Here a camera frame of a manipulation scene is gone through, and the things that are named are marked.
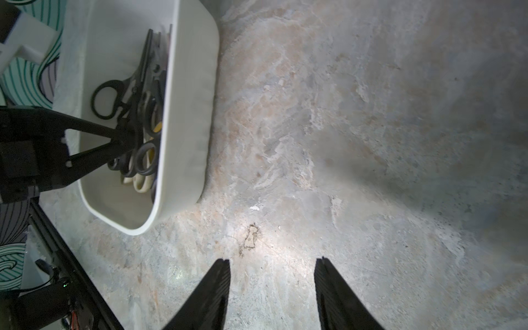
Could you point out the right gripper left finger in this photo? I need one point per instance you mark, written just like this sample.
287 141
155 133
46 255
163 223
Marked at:
206 307

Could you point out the large black scissors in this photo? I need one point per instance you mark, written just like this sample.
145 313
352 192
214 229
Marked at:
153 66

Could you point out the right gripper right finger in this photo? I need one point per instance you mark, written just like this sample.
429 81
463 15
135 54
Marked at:
338 305

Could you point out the black medium scissors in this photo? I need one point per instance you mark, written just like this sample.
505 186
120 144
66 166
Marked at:
151 102

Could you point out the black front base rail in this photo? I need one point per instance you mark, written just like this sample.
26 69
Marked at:
84 295

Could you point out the cream handled scissors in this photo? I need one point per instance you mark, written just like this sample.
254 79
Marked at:
142 181

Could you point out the white plastic storage box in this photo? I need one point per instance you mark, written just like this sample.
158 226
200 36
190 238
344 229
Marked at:
103 40

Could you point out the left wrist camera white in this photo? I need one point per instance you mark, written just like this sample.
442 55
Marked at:
23 36

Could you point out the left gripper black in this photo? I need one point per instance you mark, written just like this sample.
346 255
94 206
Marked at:
34 157

